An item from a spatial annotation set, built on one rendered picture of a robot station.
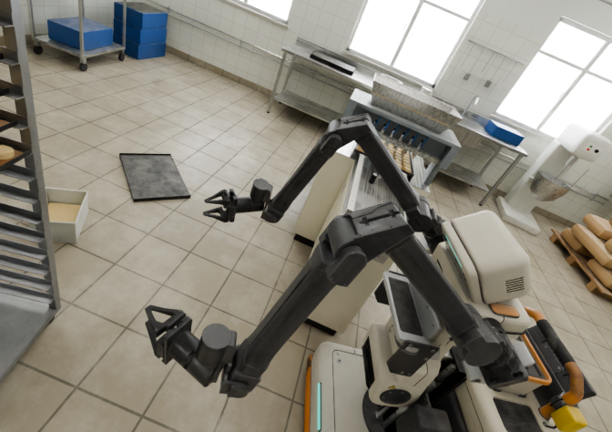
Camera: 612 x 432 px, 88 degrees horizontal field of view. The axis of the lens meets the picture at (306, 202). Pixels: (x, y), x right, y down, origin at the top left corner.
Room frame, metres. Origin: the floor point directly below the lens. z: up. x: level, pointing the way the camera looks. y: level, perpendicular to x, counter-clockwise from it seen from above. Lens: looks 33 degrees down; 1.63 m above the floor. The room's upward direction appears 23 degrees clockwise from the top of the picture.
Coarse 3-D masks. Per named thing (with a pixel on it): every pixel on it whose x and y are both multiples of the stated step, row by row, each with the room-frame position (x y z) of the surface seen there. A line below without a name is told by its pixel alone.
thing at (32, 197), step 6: (0, 186) 0.68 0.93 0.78; (6, 186) 0.68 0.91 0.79; (12, 186) 0.69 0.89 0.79; (0, 192) 0.67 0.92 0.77; (6, 192) 0.68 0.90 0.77; (12, 192) 0.68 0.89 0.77; (18, 192) 0.69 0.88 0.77; (24, 192) 0.69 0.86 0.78; (30, 192) 0.70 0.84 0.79; (36, 192) 0.70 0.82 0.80; (12, 198) 0.67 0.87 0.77; (18, 198) 0.67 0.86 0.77; (24, 198) 0.68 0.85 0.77; (30, 198) 0.69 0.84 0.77; (36, 198) 0.70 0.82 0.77
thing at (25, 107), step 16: (0, 0) 0.70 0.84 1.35; (16, 0) 0.72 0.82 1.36; (16, 16) 0.72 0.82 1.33; (16, 32) 0.71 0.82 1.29; (16, 48) 0.70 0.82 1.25; (16, 80) 0.70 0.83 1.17; (32, 96) 0.73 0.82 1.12; (16, 112) 0.70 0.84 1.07; (32, 112) 0.72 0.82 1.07; (32, 128) 0.72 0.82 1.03; (32, 144) 0.71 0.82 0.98; (32, 160) 0.70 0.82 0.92; (48, 224) 0.73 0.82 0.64; (48, 240) 0.72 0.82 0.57; (48, 256) 0.71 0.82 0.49
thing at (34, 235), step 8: (0, 224) 0.67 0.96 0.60; (8, 224) 0.68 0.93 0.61; (0, 232) 0.65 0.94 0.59; (8, 232) 0.66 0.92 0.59; (16, 232) 0.68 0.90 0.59; (24, 232) 0.69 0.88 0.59; (32, 232) 0.69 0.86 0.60; (40, 232) 0.70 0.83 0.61; (32, 240) 0.68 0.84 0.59; (40, 240) 0.69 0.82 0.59
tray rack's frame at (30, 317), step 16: (0, 304) 0.63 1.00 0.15; (16, 304) 0.66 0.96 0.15; (32, 304) 0.68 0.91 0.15; (48, 304) 0.71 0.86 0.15; (0, 320) 0.58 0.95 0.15; (16, 320) 0.61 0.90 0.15; (32, 320) 0.63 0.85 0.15; (48, 320) 0.66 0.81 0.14; (0, 336) 0.53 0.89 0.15; (16, 336) 0.55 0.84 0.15; (32, 336) 0.57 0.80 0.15; (0, 352) 0.49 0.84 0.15; (16, 352) 0.51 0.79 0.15; (0, 368) 0.44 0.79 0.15
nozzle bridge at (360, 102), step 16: (352, 96) 2.02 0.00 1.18; (368, 96) 2.20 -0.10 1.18; (352, 112) 2.03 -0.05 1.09; (368, 112) 2.02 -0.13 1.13; (384, 112) 1.96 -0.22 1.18; (400, 128) 2.02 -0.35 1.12; (416, 128) 1.94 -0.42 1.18; (400, 144) 1.97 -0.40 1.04; (416, 144) 2.02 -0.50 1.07; (432, 144) 2.02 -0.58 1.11; (448, 144) 1.93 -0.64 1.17; (432, 160) 1.97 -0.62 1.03; (448, 160) 1.93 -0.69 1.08; (432, 176) 2.03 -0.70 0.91
